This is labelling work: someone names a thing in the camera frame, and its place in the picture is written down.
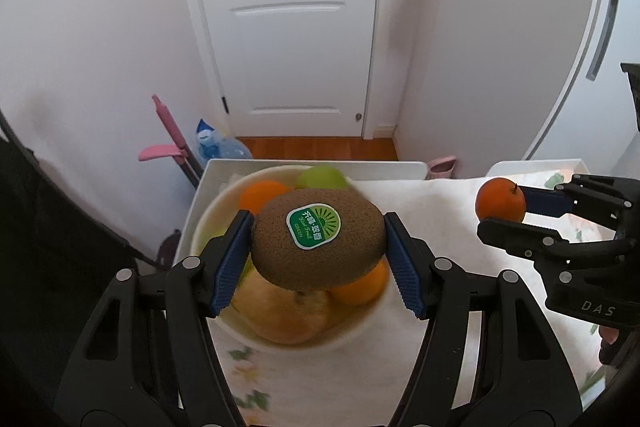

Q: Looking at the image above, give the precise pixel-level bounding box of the floral white tablecloth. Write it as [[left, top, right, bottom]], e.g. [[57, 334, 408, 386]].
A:
[[207, 171, 622, 427]]

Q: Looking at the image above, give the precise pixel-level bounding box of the person hand on right gripper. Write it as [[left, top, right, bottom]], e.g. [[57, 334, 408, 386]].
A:
[[599, 325, 620, 365]]

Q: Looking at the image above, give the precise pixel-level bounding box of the white wardrobe sliding door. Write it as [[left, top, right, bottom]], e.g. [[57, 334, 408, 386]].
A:
[[525, 0, 639, 175]]

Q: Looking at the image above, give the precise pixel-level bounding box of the cream plate with duck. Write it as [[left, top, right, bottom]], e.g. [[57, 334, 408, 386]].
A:
[[179, 161, 390, 352]]

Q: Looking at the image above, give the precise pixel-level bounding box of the white table tray right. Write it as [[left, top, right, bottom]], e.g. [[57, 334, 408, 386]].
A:
[[486, 158, 589, 177]]

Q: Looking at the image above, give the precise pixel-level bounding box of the small tangerine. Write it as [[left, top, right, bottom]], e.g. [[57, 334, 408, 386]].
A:
[[475, 178, 526, 222]]

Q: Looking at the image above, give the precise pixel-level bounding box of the brown kiwi with sticker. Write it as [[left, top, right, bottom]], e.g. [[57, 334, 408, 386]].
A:
[[250, 189, 386, 291]]

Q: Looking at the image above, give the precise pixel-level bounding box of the pink slipper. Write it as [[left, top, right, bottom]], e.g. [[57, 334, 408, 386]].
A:
[[427, 155, 457, 179]]

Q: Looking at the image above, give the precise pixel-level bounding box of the black clothing pile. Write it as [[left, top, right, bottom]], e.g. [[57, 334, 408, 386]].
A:
[[1, 141, 137, 426]]

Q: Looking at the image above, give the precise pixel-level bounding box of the green apple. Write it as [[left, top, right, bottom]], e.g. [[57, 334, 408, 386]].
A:
[[295, 165, 349, 189], [198, 230, 254, 283]]

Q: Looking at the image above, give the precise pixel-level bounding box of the large orange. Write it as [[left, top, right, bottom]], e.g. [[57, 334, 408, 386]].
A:
[[239, 180, 292, 216], [329, 259, 390, 307]]

